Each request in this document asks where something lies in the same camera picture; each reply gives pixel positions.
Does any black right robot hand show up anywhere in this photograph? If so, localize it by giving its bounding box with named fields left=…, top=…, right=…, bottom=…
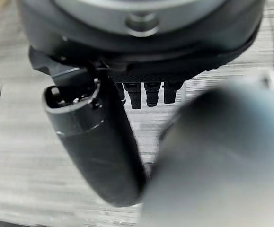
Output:
left=17, top=0, right=265, bottom=209

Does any silver robot leg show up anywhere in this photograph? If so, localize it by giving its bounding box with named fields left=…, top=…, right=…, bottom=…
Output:
left=141, top=75, right=274, bottom=227

